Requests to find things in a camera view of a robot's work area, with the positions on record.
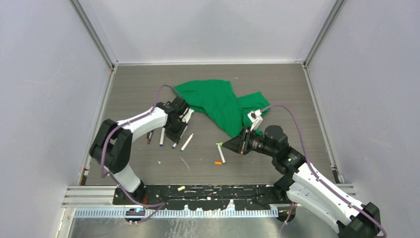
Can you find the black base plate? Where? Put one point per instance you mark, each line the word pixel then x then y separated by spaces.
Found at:
pixel 214 197

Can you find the green cloth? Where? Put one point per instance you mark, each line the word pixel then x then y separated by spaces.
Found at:
pixel 216 99

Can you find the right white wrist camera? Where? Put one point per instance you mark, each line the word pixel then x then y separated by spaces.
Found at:
pixel 255 118

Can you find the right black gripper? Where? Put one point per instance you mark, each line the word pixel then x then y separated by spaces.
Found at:
pixel 235 144

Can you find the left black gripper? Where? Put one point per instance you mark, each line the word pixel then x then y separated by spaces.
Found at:
pixel 175 138

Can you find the white marker blue tip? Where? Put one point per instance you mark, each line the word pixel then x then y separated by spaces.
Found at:
pixel 187 142

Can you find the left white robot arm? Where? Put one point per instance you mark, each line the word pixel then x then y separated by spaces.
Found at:
pixel 111 147

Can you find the white marker blue end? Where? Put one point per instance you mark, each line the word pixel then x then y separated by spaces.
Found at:
pixel 162 137

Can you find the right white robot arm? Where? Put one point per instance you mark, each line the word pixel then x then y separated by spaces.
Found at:
pixel 303 184

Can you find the white marker green tip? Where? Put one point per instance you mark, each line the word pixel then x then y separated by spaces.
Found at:
pixel 220 153

